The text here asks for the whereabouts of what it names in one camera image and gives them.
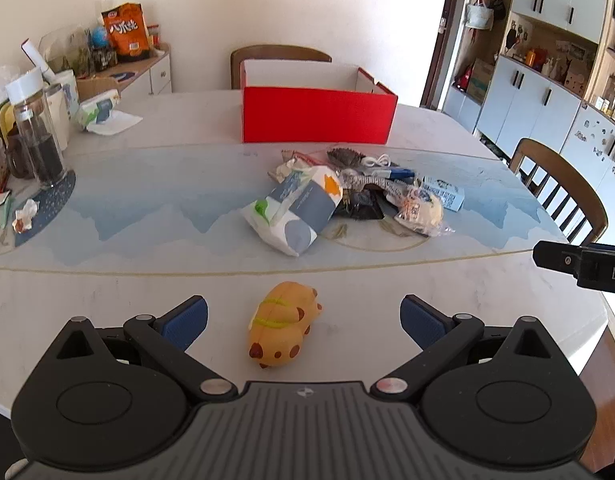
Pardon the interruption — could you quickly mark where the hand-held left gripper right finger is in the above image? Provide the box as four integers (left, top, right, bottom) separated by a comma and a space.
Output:
370, 295, 574, 404

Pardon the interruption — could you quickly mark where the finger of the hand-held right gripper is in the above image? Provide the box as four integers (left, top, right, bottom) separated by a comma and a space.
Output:
533, 241, 581, 277

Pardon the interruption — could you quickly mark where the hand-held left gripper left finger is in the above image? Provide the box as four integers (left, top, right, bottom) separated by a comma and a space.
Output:
37, 295, 239, 404

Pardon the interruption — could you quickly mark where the orange capybara squishy toy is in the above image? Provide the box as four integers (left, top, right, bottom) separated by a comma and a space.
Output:
247, 281, 324, 370

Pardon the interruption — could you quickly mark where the bread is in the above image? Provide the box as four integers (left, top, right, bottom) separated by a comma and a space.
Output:
385, 182, 455, 237

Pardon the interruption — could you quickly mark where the blue white small carton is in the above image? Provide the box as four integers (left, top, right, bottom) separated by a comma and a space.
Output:
420, 176, 465, 212

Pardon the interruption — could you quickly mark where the black packet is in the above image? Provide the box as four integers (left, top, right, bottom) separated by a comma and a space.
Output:
332, 187, 388, 221

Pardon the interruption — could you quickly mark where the blue packet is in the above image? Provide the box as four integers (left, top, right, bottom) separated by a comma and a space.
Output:
382, 165, 418, 184

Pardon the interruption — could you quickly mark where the blue white tissue pack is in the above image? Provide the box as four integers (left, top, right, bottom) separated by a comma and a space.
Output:
241, 162, 344, 257

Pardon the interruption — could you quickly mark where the clear bag of black bits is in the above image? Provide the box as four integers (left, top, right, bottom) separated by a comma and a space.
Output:
326, 146, 368, 167

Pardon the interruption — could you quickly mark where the red cardboard box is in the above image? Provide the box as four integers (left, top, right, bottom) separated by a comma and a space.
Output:
240, 59, 399, 145

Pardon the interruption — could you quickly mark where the white marble desktop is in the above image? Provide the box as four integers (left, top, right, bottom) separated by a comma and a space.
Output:
0, 91, 613, 411

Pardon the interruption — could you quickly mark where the brown wooden chair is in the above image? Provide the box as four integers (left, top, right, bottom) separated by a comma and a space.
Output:
230, 45, 333, 91
508, 138, 609, 247

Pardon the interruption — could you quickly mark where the printed cardboard box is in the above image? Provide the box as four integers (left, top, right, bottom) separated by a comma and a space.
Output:
467, 58, 495, 103

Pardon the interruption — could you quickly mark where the crumpled wrapper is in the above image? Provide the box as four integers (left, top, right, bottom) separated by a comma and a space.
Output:
12, 199, 40, 235

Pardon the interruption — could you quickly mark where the white paper napkin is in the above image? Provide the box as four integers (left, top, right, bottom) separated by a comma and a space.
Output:
86, 111, 144, 136

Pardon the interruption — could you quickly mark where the glass jar with white lid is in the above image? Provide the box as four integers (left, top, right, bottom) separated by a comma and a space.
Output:
6, 67, 68, 190

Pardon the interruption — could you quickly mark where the dark brown door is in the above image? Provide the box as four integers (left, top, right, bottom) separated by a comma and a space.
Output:
420, 0, 468, 111

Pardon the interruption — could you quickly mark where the small cardboard box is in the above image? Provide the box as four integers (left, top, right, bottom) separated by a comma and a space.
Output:
76, 75, 120, 103

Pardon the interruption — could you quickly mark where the hanging white bag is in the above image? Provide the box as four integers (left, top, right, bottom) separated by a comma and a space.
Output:
465, 2, 494, 31

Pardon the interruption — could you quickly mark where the black figure box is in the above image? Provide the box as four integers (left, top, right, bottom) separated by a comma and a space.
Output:
90, 46, 119, 72

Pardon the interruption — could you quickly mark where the orange snack bag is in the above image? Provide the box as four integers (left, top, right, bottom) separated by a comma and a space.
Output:
101, 2, 152, 63

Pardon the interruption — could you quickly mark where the rolled white paper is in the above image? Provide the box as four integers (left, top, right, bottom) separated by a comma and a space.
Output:
20, 38, 58, 83

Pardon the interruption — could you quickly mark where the white wall cabinet unit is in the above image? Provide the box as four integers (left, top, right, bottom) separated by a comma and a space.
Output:
440, 0, 615, 161

